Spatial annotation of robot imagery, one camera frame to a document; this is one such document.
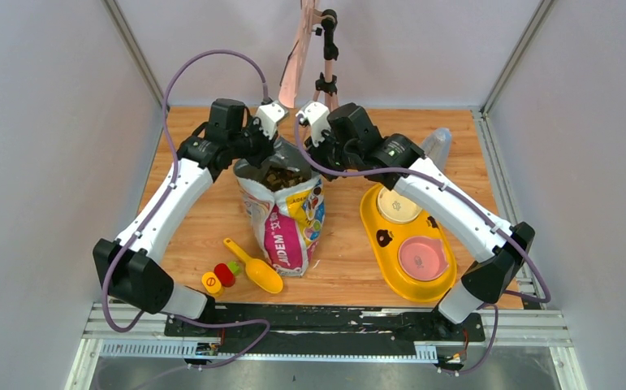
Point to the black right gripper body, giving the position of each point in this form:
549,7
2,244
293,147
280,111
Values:
334,155

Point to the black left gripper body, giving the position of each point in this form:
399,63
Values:
258,147

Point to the pet food bag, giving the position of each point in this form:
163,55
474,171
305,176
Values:
287,224

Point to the yellow plastic scoop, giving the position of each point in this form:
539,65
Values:
256,269

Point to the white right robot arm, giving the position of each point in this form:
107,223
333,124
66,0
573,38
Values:
498,247

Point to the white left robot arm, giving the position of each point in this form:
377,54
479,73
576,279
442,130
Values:
129,266

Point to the brown pet food kibble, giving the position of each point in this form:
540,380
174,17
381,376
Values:
276,179

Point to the pink tripod stand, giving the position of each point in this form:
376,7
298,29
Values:
326,85

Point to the cream bowl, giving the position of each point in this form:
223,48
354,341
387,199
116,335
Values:
396,208

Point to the pink perforated board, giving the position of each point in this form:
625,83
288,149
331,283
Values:
294,66

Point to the yellow double bowl feeder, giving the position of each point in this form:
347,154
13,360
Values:
385,239

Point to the red yellow green toy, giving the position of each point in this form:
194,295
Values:
223,276

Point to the pink bowl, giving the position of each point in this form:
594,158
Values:
423,258

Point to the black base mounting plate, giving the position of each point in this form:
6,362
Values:
327,330

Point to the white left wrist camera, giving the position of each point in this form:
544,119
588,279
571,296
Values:
271,115

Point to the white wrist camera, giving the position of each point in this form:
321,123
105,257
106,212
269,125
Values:
271,115
314,116

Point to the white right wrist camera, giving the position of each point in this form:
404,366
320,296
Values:
314,116

